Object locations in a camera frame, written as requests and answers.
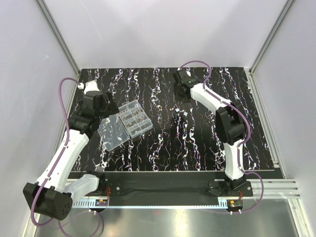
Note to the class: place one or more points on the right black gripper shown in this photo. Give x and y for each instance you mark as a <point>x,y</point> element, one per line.
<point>180,91</point>

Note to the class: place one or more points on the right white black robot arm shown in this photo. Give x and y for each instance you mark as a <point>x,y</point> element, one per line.
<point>231,125</point>

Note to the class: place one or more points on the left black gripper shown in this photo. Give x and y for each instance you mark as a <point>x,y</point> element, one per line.
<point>110,104</point>

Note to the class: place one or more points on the right aluminium frame post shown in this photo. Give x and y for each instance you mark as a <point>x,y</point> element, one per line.
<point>274,30</point>

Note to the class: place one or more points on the clear plastic compartment box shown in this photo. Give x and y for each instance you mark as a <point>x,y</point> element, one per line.
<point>129,123</point>

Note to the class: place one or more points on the left aluminium frame post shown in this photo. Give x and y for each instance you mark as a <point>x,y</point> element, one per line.
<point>57,34</point>

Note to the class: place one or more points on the pile of screws and nuts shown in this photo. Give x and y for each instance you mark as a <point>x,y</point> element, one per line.
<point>177,116</point>

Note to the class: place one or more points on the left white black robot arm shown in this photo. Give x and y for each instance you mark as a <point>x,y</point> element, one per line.
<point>50,195</point>

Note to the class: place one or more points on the aluminium frame post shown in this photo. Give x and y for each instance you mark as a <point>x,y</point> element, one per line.
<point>57,34</point>
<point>274,30</point>

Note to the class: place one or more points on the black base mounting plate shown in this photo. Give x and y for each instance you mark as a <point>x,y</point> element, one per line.
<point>214,183</point>

